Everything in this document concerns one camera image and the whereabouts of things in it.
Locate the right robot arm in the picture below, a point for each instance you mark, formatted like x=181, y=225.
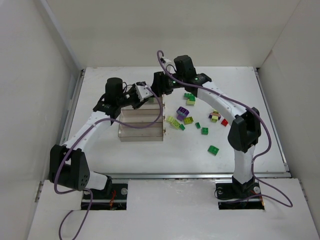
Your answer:
x=245, y=122

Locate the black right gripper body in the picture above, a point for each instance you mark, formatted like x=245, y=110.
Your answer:
x=157, y=83

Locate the green lego small block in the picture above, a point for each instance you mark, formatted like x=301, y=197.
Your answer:
x=151, y=100

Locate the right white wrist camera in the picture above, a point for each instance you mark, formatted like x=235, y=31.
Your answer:
x=168, y=65

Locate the pale lime lego 2x2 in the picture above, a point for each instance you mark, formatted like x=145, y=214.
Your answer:
x=170, y=119

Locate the lime lego 2x2 centre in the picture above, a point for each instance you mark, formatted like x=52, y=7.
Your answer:
x=188, y=120

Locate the purple and lime lego stack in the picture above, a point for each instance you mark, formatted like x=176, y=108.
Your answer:
x=214, y=116

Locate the red lego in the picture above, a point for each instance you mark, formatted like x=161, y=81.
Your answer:
x=224, y=122

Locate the lime lego long brick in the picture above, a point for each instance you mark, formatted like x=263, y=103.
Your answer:
x=175, y=124

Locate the purple arch lego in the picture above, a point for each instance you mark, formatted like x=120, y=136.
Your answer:
x=182, y=113

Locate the green lego 2x2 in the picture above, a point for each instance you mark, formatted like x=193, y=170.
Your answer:
x=204, y=131

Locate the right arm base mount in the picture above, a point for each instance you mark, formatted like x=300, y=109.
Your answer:
x=230, y=198

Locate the aluminium rail front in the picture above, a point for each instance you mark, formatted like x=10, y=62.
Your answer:
x=176, y=176

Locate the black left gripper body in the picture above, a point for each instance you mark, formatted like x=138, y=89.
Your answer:
x=137, y=100

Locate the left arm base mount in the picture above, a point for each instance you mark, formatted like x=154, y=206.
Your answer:
x=116, y=200

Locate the small green lego sloped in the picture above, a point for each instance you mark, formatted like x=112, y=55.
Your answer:
x=197, y=124

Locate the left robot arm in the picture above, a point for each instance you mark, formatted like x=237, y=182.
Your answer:
x=68, y=165

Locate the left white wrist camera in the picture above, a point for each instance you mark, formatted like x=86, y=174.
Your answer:
x=143, y=91

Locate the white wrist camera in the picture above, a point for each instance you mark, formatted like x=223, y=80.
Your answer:
x=143, y=91
x=168, y=65

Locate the green lego lower right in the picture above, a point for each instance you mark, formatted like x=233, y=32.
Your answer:
x=213, y=150

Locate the pale green curved lego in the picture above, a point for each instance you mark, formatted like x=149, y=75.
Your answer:
x=190, y=102

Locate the small dark green lego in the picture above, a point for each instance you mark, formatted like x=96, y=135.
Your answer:
x=182, y=127

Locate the long green lego brick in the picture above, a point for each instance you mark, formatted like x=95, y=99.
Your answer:
x=189, y=96

